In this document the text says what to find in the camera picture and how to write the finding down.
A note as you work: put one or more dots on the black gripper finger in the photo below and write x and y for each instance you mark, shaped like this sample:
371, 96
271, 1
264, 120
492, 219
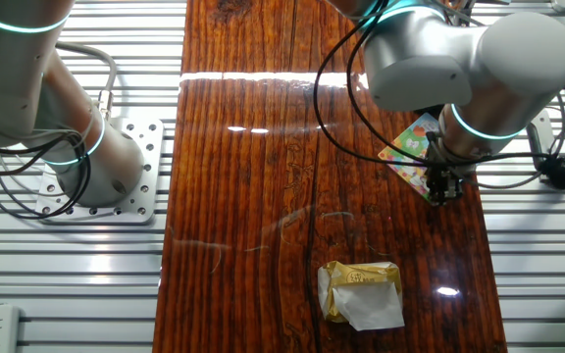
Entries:
453, 189
434, 190

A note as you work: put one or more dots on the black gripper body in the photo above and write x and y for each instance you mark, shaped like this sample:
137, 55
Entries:
448, 169

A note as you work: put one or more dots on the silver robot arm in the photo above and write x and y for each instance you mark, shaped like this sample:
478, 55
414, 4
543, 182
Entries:
106, 162

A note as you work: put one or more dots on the gold wrapped snack packet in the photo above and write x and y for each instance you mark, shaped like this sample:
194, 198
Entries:
361, 299

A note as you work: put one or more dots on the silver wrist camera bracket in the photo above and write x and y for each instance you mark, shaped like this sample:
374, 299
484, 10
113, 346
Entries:
538, 135

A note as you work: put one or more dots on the black wrist camera plug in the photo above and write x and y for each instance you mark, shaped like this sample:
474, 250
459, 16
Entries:
557, 172

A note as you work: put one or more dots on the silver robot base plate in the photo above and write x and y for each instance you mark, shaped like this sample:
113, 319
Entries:
150, 147

